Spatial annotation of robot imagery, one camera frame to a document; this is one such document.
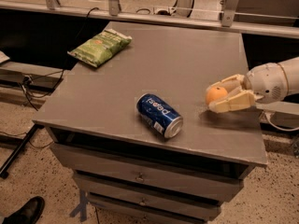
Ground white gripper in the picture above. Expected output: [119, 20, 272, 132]
[206, 63, 288, 113]

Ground orange fruit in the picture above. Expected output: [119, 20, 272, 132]
[206, 87, 228, 105]

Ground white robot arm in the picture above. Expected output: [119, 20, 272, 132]
[206, 57, 299, 113]

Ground blue pepsi can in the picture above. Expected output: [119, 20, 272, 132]
[136, 93, 183, 139]

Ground middle grey drawer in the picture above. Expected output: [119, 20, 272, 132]
[72, 173, 222, 221]

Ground grey drawer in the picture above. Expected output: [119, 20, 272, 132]
[72, 173, 222, 221]
[50, 144, 243, 202]
[87, 193, 207, 224]

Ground bottom grey drawer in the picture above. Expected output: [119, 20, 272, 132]
[87, 193, 207, 224]

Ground grey drawer cabinet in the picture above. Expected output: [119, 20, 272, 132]
[34, 23, 267, 224]

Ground green chip bag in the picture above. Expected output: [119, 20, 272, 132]
[67, 29, 132, 68]

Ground top grey drawer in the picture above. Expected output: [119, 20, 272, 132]
[50, 144, 243, 202]

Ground blue tape floor marker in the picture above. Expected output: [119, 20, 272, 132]
[69, 190, 88, 222]

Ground black leather shoe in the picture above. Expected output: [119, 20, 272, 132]
[1, 196, 45, 224]

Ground black table leg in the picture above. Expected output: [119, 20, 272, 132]
[0, 124, 42, 179]

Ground black cable bundle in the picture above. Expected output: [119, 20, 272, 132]
[17, 68, 66, 111]

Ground metal window frame rail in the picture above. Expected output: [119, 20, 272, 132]
[0, 0, 299, 39]

